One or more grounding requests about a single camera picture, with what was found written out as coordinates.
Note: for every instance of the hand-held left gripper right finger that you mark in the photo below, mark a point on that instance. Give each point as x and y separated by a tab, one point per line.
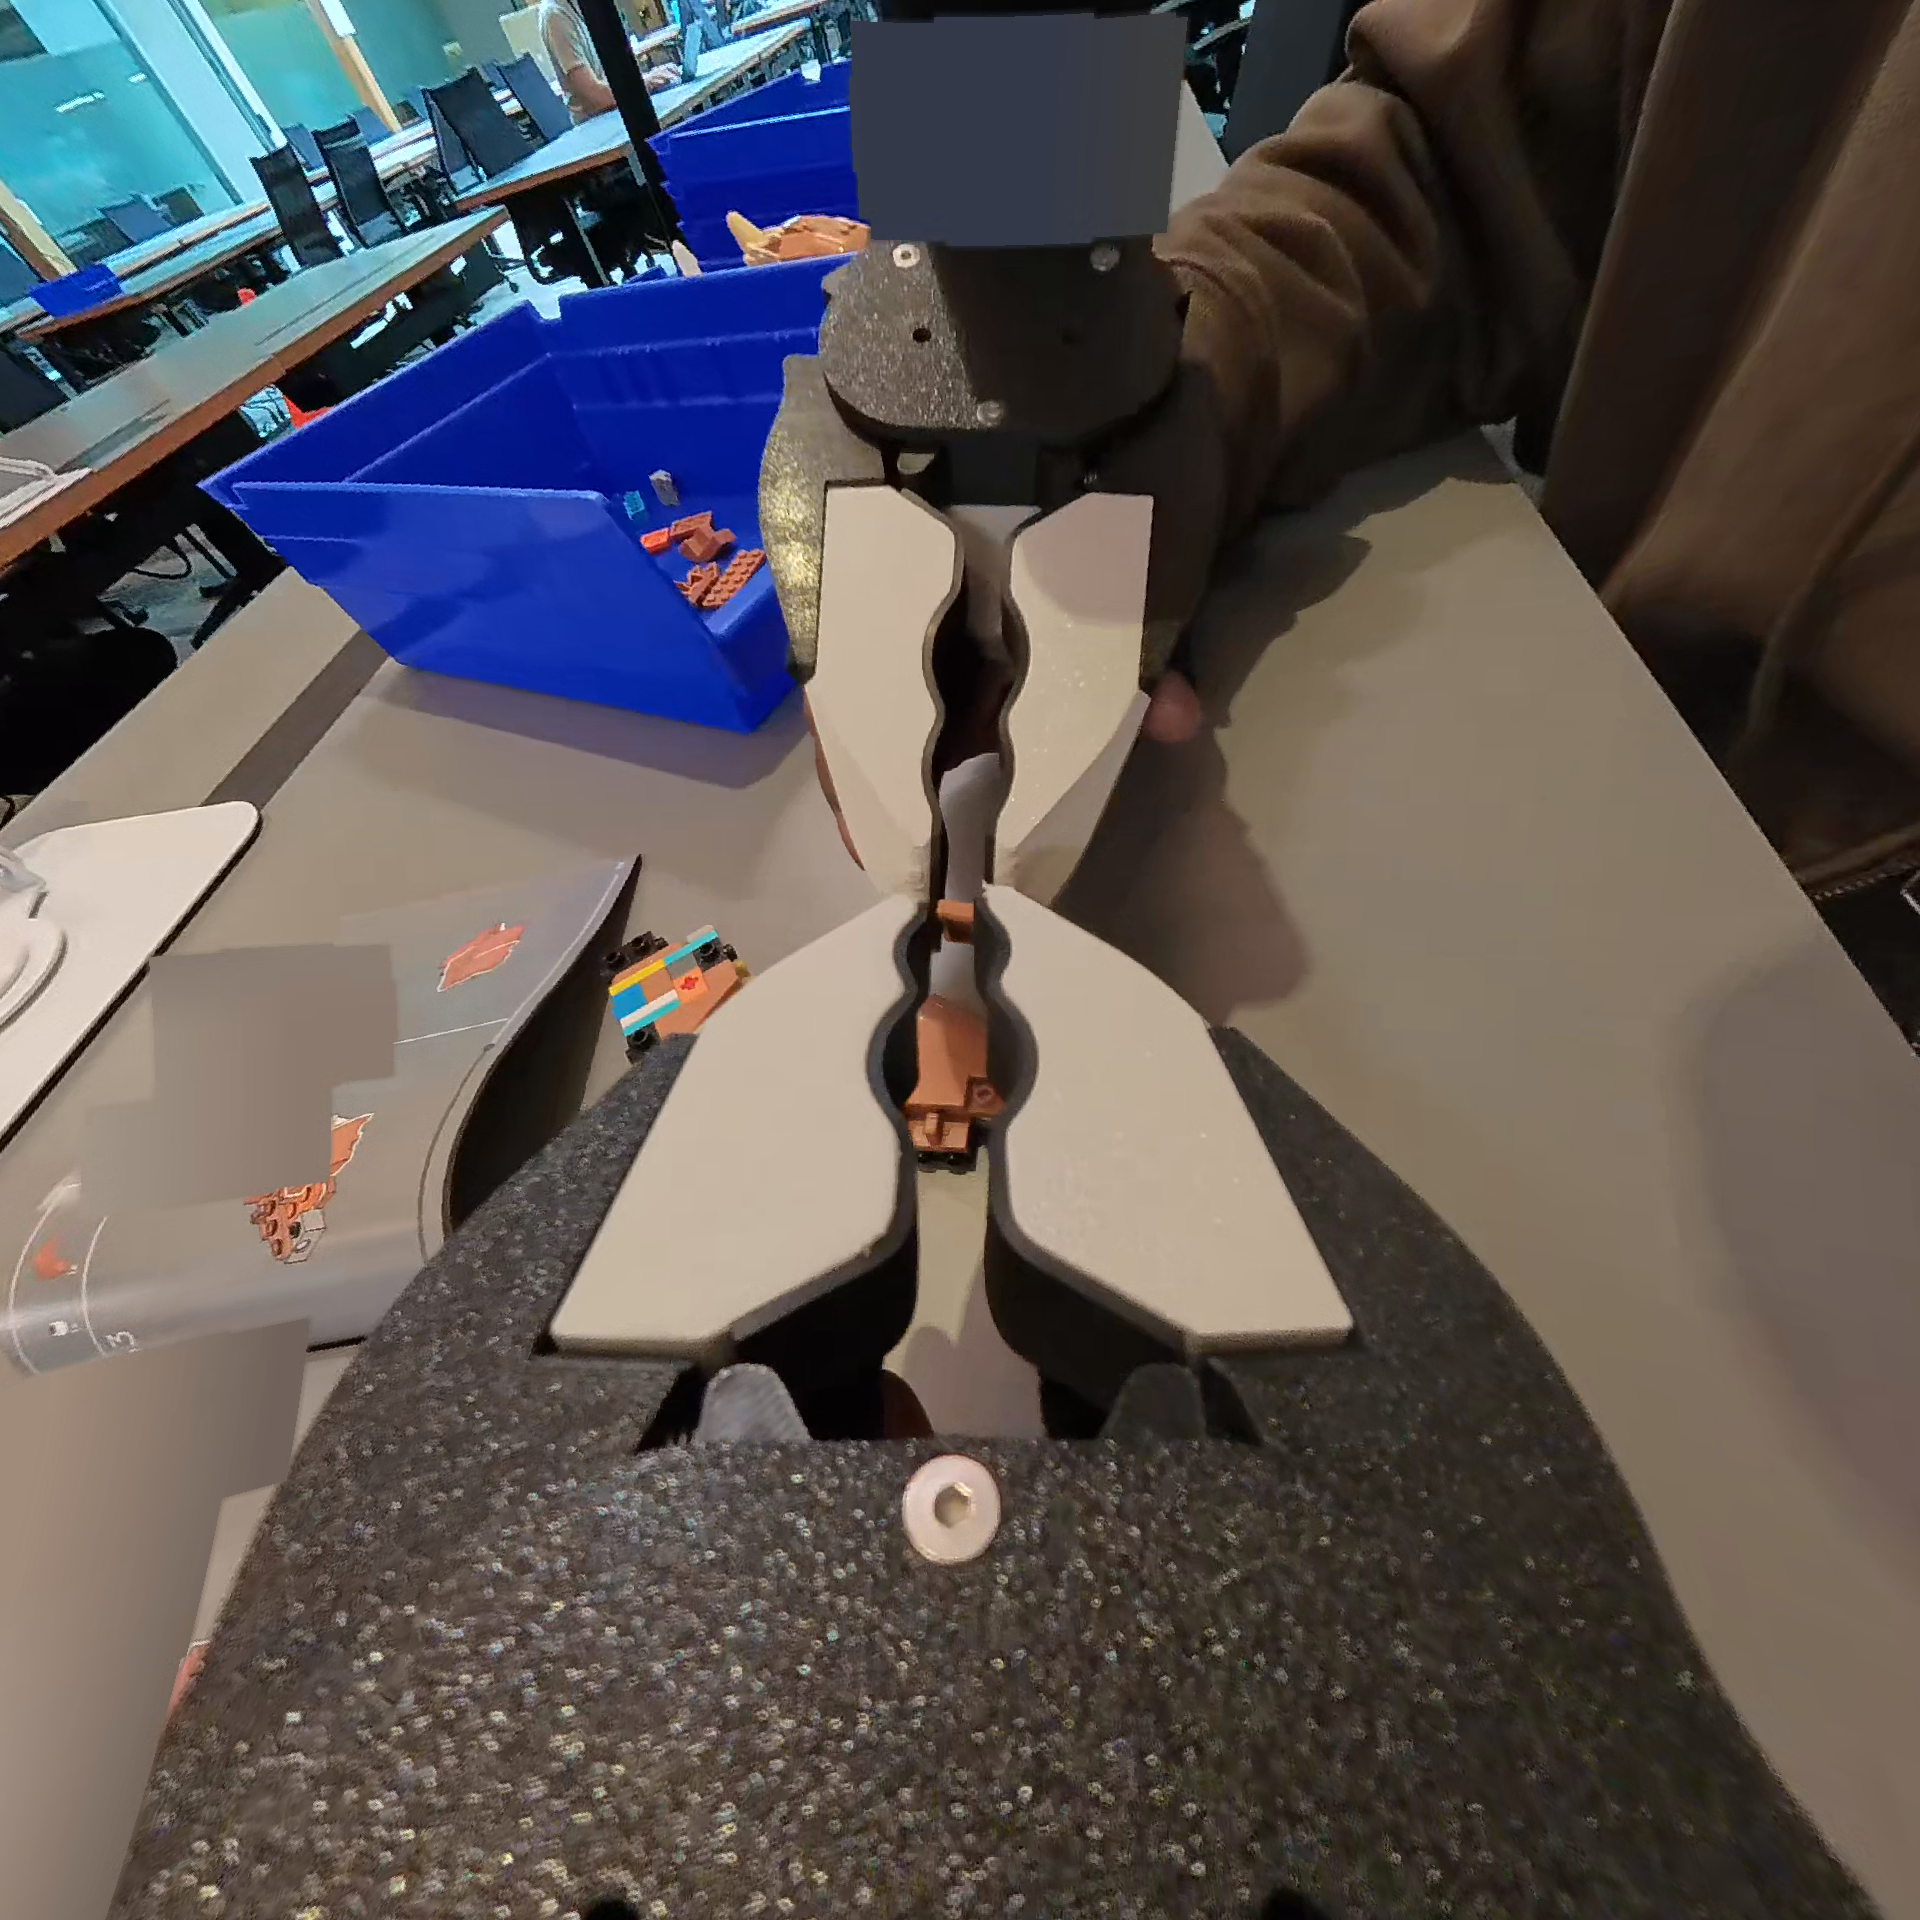
1171	1186

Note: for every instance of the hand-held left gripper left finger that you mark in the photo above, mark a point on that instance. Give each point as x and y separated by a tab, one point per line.
736	1186

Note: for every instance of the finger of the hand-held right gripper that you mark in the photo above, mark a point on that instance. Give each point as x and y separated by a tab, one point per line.
1089	647
875	660

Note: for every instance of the brown grey brick assembly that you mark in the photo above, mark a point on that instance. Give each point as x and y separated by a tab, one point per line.
946	1074

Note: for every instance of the small brown tile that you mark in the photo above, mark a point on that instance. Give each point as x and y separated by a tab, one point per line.
955	916

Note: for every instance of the blue plastic bin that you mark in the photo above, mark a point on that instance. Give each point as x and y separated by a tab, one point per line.
452	631
752	149

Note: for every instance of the person's right forearm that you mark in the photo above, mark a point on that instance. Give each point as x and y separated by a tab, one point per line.
1351	273

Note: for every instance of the person's left hand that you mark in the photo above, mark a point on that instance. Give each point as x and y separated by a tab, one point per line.
904	1404

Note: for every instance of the colourful striped brick model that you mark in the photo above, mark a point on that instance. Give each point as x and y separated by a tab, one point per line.
675	993

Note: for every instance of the brown brick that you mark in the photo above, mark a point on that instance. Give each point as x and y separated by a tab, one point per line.
700	531

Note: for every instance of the tan toy piece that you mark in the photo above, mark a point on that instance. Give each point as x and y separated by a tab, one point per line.
794	235

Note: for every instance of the grey instruction booklet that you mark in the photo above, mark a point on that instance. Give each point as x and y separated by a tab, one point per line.
581	916

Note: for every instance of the row of black office chairs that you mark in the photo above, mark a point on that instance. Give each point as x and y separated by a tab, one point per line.
452	137

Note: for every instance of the white rounded board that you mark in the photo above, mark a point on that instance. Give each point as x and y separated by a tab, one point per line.
151	868

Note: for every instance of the person's brown hoodie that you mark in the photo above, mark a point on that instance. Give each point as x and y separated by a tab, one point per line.
1724	452

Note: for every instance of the long office table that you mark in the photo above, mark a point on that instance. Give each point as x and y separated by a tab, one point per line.
224	360

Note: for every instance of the small blue bin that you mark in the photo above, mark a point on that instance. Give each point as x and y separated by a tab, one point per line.
76	287

